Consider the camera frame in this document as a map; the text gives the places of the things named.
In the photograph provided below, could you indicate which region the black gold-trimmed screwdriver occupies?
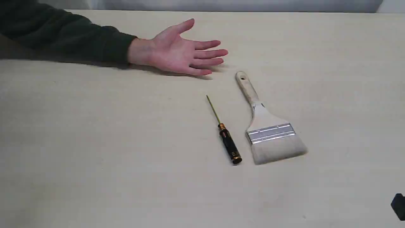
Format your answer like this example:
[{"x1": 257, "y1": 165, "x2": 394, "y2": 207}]
[{"x1": 206, "y1": 95, "x2": 242, "y2": 165}]

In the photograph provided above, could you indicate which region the dark green sleeved forearm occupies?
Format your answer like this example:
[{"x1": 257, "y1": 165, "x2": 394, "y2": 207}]
[{"x1": 0, "y1": 0, "x2": 136, "y2": 64}]

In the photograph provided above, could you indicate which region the open bare human hand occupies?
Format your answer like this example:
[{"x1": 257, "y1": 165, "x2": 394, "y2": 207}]
[{"x1": 127, "y1": 18, "x2": 228, "y2": 76}]

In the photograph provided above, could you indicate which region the wide wooden paint brush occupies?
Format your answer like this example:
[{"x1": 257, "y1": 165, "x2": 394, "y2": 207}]
[{"x1": 235, "y1": 71, "x2": 308, "y2": 165}]

